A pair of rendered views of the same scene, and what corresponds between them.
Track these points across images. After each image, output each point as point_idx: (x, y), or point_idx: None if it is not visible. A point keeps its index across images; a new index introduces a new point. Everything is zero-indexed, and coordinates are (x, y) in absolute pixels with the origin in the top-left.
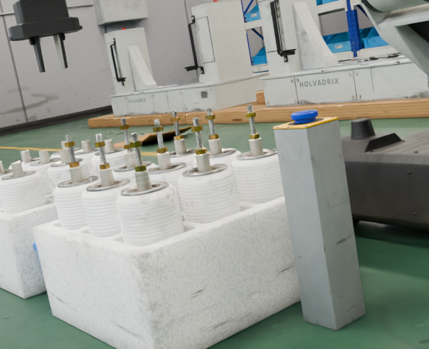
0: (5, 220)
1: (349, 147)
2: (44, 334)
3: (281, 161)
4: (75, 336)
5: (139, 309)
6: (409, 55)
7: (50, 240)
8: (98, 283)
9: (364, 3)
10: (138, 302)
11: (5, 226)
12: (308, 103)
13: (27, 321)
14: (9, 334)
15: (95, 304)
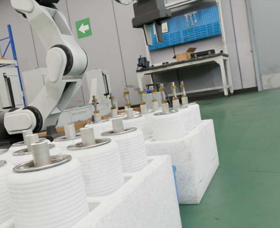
0: (170, 156)
1: (63, 135)
2: (220, 194)
3: (158, 104)
4: (213, 187)
5: (215, 142)
6: (59, 96)
7: (196, 139)
8: (208, 144)
9: (69, 68)
10: (214, 139)
11: (170, 163)
12: None
13: (213, 208)
14: (232, 203)
15: (209, 158)
